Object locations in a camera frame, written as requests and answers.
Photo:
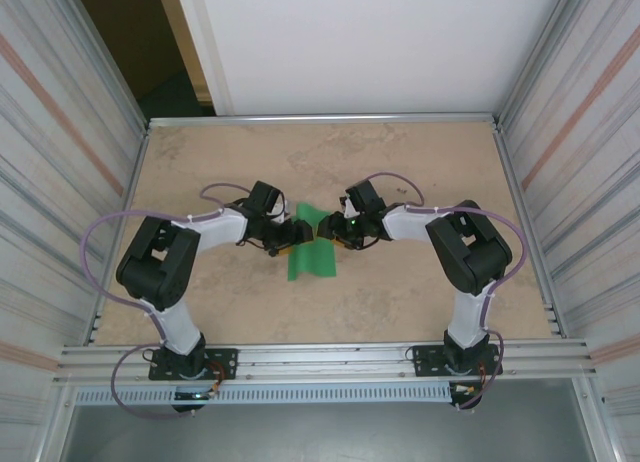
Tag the aluminium upright post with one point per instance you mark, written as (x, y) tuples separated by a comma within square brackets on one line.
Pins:
[(114, 72), (536, 57)]

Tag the wide aluminium mounting rail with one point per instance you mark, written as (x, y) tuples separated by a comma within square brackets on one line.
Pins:
[(325, 354)]

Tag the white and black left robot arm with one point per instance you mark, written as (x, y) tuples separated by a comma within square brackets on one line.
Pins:
[(220, 229)]

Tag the green paper sheet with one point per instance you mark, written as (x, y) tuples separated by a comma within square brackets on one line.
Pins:
[(310, 264)]

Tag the translucent corrugated enclosure panel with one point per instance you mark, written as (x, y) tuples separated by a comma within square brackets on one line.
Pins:
[(40, 182), (600, 182)]

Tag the aluminium table edge rail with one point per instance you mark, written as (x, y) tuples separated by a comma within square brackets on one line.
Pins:
[(118, 232), (526, 232), (325, 119)]

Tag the white door frame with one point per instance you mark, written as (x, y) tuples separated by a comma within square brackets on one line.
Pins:
[(215, 82)]

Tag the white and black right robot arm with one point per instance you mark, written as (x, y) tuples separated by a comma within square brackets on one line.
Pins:
[(407, 227)]

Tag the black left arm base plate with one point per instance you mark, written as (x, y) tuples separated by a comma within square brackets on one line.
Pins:
[(225, 359)]

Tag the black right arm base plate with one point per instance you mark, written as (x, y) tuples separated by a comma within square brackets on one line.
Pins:
[(425, 357)]

